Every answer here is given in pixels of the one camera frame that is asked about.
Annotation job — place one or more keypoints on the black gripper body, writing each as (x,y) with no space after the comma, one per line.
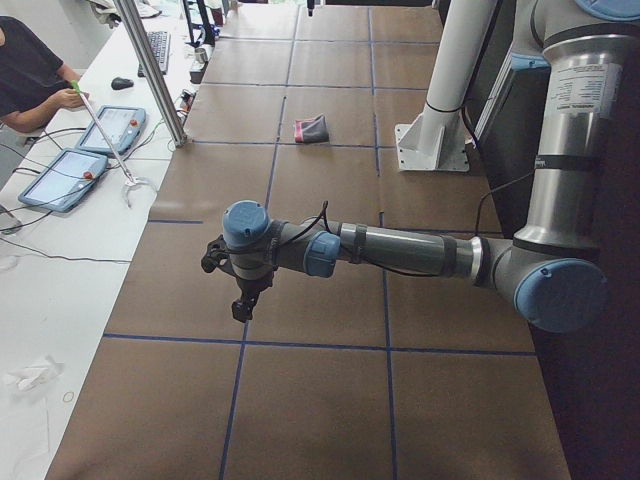
(252,289)

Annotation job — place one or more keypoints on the pink and grey towel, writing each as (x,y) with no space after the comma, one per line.
(311,130)

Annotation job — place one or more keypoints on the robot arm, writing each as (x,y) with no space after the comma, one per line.
(547,270)

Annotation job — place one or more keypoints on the reacher grabber stick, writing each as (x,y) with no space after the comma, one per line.
(131,181)

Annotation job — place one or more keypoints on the far teach pendant tablet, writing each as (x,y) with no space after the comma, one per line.
(122,125)

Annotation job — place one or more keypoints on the teach pendant tablet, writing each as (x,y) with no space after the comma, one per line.
(122,125)
(65,181)

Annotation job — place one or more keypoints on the near teach pendant tablet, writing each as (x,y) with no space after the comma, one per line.
(65,181)

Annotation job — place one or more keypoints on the black computer mouse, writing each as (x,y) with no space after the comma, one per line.
(120,83)

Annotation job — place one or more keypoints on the metal cup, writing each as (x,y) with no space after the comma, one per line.
(201,55)

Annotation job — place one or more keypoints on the black keyboard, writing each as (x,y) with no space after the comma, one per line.
(160,46)

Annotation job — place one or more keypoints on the crumpled white tissue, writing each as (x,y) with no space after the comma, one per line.
(43,370)

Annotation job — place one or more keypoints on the seated person black shirt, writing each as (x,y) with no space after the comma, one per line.
(35,82)

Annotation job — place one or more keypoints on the aluminium frame post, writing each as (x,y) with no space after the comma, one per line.
(138,36)

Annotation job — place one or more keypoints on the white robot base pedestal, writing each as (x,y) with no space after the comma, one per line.
(435,141)

